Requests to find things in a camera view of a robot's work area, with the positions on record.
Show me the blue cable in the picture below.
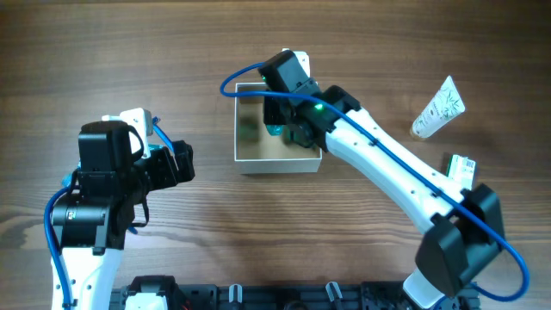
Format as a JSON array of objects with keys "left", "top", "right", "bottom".
[
  {"left": 42, "top": 185, "right": 77, "bottom": 310},
  {"left": 219, "top": 61, "right": 531, "bottom": 310}
]

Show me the right blue cable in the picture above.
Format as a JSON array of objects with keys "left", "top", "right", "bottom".
[{"left": 219, "top": 61, "right": 531, "bottom": 310}]

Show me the left blue cable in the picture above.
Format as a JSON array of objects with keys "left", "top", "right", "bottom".
[{"left": 42, "top": 185, "right": 77, "bottom": 310}]

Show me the Colgate toothpaste tube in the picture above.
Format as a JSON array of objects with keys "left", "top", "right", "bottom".
[{"left": 148, "top": 145, "right": 164, "bottom": 152}]

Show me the green white soap packet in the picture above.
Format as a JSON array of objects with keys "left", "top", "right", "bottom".
[{"left": 446, "top": 154, "right": 476, "bottom": 190}]

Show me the blue white toothbrush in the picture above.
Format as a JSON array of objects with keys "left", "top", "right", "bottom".
[{"left": 60, "top": 161, "right": 82, "bottom": 189}]

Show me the white bamboo print lotion tube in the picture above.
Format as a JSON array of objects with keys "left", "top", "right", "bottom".
[{"left": 410, "top": 76, "right": 466, "bottom": 140}]

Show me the blue disposable razor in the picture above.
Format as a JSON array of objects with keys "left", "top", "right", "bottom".
[{"left": 152, "top": 116, "right": 174, "bottom": 152}]

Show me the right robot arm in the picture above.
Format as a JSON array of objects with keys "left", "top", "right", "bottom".
[{"left": 257, "top": 50, "right": 505, "bottom": 309}]

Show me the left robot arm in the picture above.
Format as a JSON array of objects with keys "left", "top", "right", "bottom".
[{"left": 44, "top": 121, "right": 195, "bottom": 309}]

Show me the white cardboard box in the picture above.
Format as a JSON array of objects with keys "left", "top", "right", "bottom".
[{"left": 234, "top": 96, "right": 323, "bottom": 175}]

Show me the blue mouthwash bottle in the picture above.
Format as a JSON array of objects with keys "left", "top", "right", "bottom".
[{"left": 266, "top": 125, "right": 284, "bottom": 136}]

